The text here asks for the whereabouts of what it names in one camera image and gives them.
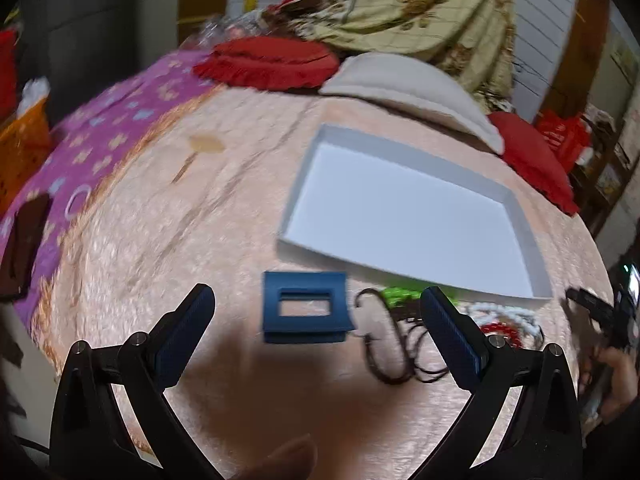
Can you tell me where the wooden shelf unit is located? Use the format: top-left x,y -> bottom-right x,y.
570,102 -> 640,243

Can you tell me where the white bead bracelet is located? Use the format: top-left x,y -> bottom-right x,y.
457,301 -> 546,347

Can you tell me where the dark brown cloth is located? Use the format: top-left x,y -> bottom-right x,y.
0,191 -> 54,302

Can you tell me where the white shallow box tray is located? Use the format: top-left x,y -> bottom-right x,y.
276,123 -> 554,309

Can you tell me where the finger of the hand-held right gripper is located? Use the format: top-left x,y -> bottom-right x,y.
566,287 -> 609,327

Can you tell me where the beige pillow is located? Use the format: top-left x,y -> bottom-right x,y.
319,51 -> 507,156

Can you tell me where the blue hair claw clip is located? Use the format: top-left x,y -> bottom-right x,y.
262,271 -> 357,345

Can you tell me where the black hair tie with charm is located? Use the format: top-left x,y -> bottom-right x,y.
353,287 -> 401,343

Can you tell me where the white plastic bag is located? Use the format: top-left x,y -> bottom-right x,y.
20,76 -> 52,107

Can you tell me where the brown bead bracelet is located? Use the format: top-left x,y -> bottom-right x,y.
365,305 -> 452,387

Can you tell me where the pink textured bedspread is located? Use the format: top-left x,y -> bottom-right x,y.
30,82 -> 621,480

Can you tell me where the green bead bracelet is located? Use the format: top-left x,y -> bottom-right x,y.
381,286 -> 458,309

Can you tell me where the yellow floral quilt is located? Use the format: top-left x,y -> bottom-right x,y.
265,0 -> 517,111

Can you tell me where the red fringed pillow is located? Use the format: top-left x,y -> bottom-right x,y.
192,36 -> 342,93

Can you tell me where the white hair ring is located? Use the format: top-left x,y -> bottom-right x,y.
64,184 -> 93,217

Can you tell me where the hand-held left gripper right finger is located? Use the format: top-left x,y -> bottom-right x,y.
415,286 -> 583,480

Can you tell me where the clear plastic bag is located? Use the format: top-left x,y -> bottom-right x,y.
181,11 -> 272,52

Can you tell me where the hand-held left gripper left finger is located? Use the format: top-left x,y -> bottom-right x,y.
50,283 -> 223,480

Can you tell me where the red shopping bag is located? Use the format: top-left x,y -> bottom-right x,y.
534,108 -> 594,174

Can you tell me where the orange plastic basket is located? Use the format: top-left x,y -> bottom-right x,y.
0,97 -> 54,213

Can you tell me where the red ruffled pillow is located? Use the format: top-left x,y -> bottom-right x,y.
487,111 -> 582,218

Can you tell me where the purple floral sheet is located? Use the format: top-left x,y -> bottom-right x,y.
0,50 -> 223,303

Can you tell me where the red bead bracelet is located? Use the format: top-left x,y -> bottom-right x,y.
479,322 -> 527,349

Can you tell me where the grey refrigerator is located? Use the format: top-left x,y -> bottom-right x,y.
20,0 -> 187,126

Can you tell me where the person's right hand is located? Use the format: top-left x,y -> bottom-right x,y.
581,346 -> 640,425

